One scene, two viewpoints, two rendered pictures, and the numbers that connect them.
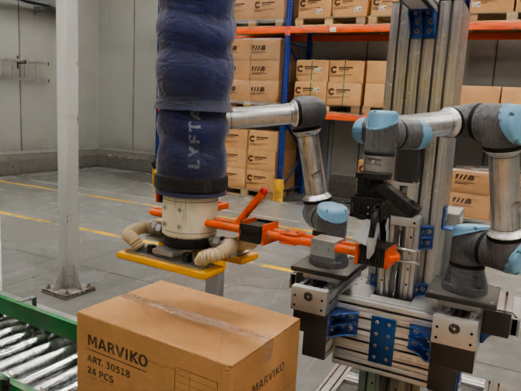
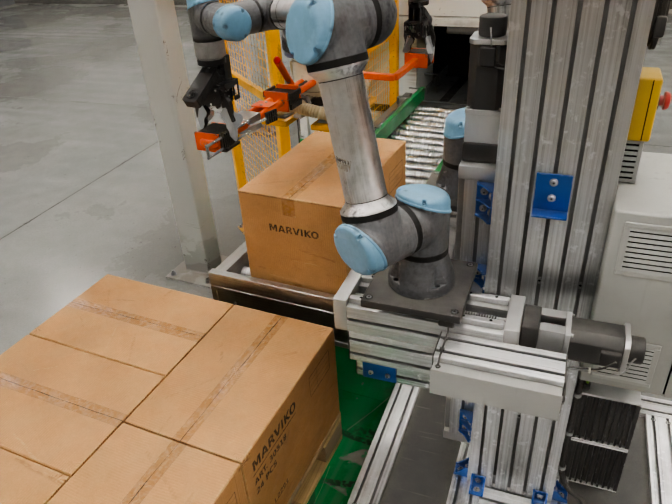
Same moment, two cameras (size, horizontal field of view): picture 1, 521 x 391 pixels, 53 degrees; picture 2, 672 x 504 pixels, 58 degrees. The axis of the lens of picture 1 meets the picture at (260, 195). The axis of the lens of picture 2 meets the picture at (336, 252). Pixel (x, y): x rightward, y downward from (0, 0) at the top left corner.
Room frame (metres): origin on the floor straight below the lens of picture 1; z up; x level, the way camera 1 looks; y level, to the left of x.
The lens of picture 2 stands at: (1.47, -1.84, 1.83)
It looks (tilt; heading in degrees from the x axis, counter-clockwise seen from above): 32 degrees down; 86
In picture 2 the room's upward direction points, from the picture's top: 4 degrees counter-clockwise
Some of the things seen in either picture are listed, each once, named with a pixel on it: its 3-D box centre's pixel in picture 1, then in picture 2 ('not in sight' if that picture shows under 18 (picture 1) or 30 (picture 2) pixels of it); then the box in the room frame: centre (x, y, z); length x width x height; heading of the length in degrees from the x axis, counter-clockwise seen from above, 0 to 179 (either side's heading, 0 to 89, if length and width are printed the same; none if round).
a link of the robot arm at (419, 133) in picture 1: (404, 134); (232, 20); (1.37, -0.36, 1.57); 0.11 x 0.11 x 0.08; 33
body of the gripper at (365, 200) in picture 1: (372, 196); (216, 80); (1.31, -0.28, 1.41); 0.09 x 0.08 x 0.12; 58
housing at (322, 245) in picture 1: (327, 246); (245, 122); (1.36, -0.18, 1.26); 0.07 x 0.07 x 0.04; 59
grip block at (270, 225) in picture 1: (258, 230); (282, 97); (1.47, 0.00, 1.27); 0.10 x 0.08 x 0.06; 149
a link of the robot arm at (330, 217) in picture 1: (330, 221); (467, 134); (1.97, -0.28, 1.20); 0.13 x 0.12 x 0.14; 13
